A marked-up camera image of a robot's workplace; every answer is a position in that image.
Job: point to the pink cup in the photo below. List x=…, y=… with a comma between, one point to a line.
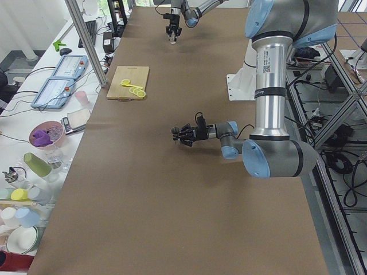
x=82, y=98

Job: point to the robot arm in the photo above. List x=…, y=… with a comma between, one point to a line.
x=191, y=16
x=273, y=27

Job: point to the aluminium frame post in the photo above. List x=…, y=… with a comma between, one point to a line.
x=83, y=33

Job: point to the blue teach pendant near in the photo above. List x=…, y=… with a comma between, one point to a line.
x=54, y=93

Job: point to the pink bowl with purple cloth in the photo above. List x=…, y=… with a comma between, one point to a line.
x=46, y=134

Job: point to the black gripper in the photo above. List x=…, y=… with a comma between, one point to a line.
x=200, y=134
x=173, y=22

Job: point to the black computer mouse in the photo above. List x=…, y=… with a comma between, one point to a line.
x=65, y=51

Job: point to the lemon slice top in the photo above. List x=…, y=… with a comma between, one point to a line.
x=143, y=94

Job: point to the steel jigger measuring cup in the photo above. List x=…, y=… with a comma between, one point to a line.
x=175, y=133

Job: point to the blue teach pendant far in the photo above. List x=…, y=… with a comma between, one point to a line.
x=71, y=66

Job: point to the blue teach pendant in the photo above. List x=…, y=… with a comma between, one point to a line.
x=54, y=93
x=71, y=66

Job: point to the clear glass shaker cup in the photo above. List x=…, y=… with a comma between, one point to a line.
x=172, y=39

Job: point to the lemon slice on knife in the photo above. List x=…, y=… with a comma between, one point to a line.
x=125, y=82

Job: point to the light blue cup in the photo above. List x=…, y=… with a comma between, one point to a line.
x=27, y=217

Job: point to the white kitchen scale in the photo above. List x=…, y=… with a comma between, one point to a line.
x=75, y=121

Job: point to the bamboo cutting board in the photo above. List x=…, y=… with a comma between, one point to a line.
x=138, y=75

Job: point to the yellow cup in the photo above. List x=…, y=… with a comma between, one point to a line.
x=19, y=194

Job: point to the white bowl green rim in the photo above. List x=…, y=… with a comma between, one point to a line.
x=22, y=240

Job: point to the green cup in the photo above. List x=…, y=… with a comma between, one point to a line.
x=37, y=165

